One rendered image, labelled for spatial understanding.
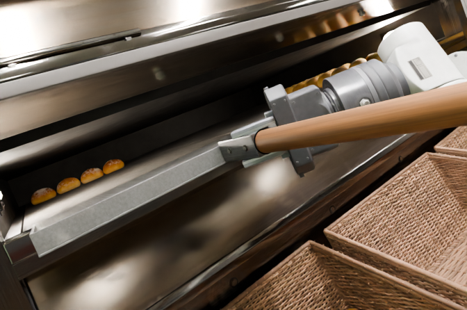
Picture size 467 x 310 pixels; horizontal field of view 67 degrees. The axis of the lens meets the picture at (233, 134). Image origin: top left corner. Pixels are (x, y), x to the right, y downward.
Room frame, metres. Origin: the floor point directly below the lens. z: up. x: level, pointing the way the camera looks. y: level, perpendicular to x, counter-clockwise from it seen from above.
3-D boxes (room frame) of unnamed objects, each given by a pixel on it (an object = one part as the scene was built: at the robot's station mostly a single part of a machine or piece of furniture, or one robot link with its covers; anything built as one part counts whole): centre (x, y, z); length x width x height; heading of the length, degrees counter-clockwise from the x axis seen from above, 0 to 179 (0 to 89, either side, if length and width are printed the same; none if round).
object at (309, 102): (0.46, -0.12, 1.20); 0.12 x 0.10 x 0.13; 86
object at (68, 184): (1.54, 0.76, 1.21); 0.10 x 0.07 x 0.05; 125
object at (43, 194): (1.49, 0.84, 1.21); 0.10 x 0.07 x 0.05; 125
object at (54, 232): (0.68, 0.11, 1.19); 0.55 x 0.36 x 0.03; 121
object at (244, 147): (0.48, -0.01, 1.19); 0.09 x 0.04 x 0.03; 31
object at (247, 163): (0.47, -0.03, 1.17); 0.06 x 0.03 x 0.02; 86
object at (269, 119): (0.47, -0.03, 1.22); 0.06 x 0.03 x 0.02; 86
